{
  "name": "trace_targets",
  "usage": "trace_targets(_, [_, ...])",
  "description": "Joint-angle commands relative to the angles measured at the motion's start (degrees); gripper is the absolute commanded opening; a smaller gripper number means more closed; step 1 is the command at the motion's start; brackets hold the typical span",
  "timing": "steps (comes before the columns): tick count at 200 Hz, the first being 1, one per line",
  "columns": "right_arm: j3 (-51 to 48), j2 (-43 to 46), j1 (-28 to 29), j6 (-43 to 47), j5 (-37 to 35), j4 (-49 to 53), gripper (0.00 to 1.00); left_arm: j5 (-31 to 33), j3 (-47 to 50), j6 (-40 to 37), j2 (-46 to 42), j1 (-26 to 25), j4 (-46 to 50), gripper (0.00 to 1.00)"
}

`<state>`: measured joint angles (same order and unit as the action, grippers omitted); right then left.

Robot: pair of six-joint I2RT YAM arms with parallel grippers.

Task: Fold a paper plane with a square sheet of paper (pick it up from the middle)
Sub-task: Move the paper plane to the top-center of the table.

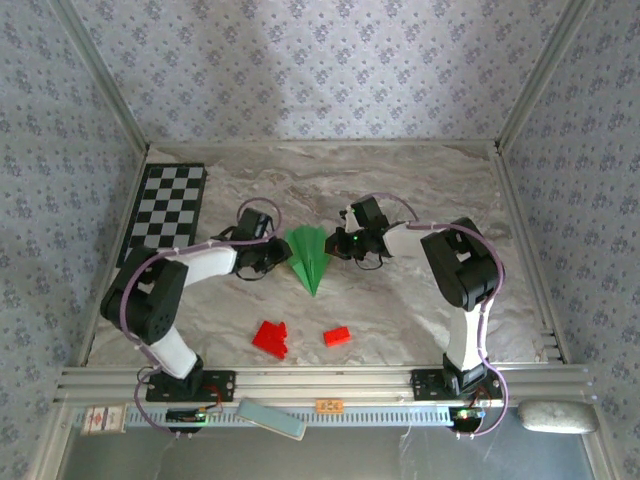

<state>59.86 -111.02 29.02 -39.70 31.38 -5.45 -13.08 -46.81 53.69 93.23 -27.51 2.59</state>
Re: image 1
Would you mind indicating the aluminium corner post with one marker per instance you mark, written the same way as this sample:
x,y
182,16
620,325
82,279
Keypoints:
x,y
542,75
104,75

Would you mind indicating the aluminium side rail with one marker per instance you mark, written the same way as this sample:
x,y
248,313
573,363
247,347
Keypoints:
x,y
532,250
90,335

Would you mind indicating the grey-blue flat block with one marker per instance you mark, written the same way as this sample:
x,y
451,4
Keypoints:
x,y
270,419

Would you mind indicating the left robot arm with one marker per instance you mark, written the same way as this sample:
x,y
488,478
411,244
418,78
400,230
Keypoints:
x,y
145,300

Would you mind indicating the red and white card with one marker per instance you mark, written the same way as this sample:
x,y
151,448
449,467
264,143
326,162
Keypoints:
x,y
102,420

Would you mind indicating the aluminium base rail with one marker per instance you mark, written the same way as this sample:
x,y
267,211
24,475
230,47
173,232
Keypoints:
x,y
320,382

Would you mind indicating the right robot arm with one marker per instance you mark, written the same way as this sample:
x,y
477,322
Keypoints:
x,y
465,270

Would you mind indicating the small orange label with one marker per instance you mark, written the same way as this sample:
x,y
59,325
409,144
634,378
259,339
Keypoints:
x,y
329,405

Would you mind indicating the black and grey checkerboard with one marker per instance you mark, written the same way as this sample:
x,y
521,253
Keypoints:
x,y
170,195

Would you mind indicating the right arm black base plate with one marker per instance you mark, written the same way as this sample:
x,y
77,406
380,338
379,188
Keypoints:
x,y
425,385

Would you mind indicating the large red brick assembly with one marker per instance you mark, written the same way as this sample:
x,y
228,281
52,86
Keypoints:
x,y
270,339

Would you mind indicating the small red toy brick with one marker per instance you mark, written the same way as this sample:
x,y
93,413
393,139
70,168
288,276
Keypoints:
x,y
336,336

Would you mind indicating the grey stone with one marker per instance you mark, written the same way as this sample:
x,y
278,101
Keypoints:
x,y
557,417

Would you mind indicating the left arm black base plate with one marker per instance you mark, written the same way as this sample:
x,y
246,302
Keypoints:
x,y
220,385

